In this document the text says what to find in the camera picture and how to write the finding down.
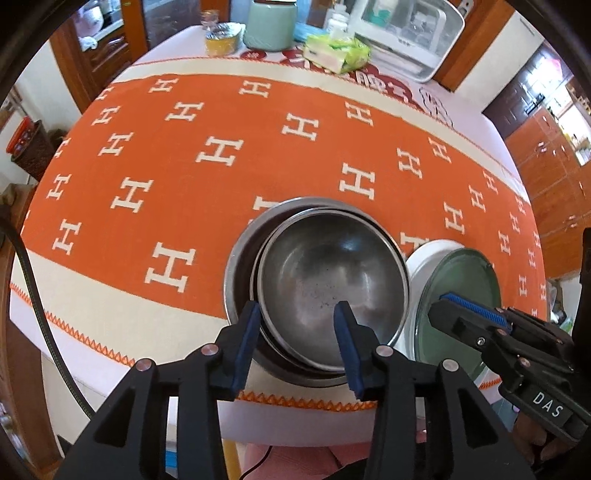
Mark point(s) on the red and brown basket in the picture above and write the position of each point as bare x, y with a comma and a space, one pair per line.
32, 147

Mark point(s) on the wooden wall cabinet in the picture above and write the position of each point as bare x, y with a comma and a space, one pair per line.
545, 152

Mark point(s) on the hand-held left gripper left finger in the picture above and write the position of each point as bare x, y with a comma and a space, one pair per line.
244, 341

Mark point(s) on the wooden display cabinet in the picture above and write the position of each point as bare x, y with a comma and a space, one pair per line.
111, 50

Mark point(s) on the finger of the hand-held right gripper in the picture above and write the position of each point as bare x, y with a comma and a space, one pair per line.
461, 323

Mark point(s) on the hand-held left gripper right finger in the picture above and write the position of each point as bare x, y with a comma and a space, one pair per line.
345, 350

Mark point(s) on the person's pink trousers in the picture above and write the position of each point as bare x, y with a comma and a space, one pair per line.
295, 461

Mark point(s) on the mint green canister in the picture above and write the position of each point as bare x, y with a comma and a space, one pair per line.
270, 27

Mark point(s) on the blue plastic item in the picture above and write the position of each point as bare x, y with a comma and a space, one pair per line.
307, 34

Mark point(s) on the green plate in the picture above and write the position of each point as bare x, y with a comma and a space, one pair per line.
457, 277

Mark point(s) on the small steel bowl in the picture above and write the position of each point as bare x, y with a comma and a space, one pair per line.
323, 267

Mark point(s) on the white clear storage case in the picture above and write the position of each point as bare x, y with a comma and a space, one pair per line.
415, 41

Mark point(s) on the orange patterned table runner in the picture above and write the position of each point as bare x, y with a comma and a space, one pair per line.
184, 184

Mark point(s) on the person's right hand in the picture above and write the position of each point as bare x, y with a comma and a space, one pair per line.
531, 438

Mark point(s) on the large white plate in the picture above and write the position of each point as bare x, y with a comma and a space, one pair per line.
425, 258

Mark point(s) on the large steel bowl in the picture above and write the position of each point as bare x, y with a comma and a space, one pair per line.
238, 286

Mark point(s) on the green tissue pack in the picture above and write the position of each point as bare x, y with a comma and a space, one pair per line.
337, 55

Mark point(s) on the small white medicine bottle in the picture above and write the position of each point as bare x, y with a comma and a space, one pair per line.
338, 25

